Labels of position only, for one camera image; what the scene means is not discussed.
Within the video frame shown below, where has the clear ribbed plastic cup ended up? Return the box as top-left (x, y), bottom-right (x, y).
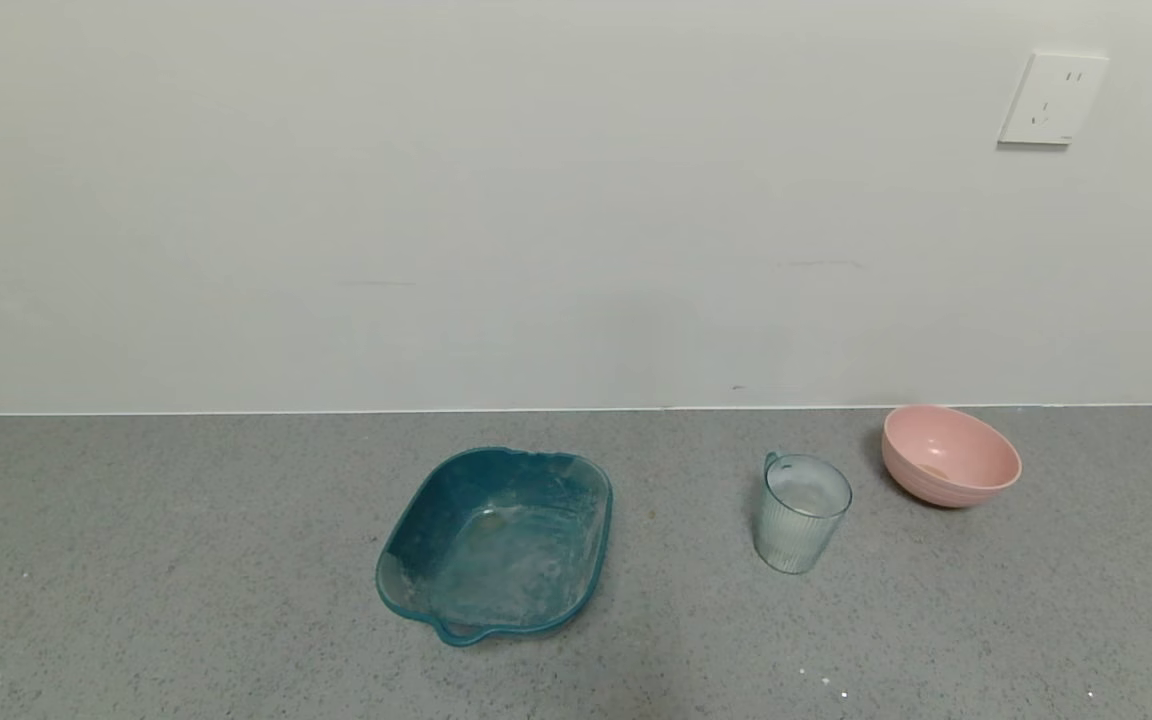
top-left (753, 452), bottom-right (853, 576)

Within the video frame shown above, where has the teal plastic tray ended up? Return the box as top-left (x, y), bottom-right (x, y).
top-left (374, 446), bottom-right (615, 648)

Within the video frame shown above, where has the pink ribbed bowl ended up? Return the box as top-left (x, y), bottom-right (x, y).
top-left (882, 404), bottom-right (1023, 509)

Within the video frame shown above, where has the white wall socket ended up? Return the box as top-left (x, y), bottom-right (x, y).
top-left (997, 52), bottom-right (1110, 147)

